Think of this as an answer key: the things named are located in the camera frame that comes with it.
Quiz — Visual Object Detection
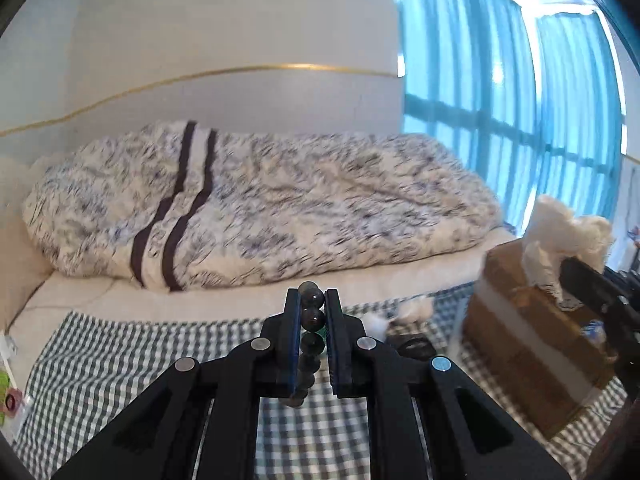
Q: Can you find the white lace cloth bundle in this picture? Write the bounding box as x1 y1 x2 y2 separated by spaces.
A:
521 195 614 311

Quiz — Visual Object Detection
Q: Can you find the dark bead bracelet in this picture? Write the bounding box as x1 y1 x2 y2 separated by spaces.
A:
286 280 327 409

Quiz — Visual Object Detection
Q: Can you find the white garlic-shaped object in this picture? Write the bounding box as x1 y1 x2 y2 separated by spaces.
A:
361 296 434 341

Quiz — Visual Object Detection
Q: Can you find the brown cardboard box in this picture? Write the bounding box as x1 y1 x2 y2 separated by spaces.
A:
463 240 614 440

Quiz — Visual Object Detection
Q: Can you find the green toy car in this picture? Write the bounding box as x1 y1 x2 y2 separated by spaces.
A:
0 370 23 426

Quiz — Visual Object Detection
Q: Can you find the blue curtain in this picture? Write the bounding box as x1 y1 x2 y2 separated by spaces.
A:
396 0 625 230

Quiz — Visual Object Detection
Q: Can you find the floral white duvet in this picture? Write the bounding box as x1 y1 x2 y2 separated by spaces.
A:
23 120 502 292

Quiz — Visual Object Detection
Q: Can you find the beige pillow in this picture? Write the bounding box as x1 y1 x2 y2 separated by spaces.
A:
1 156 52 332

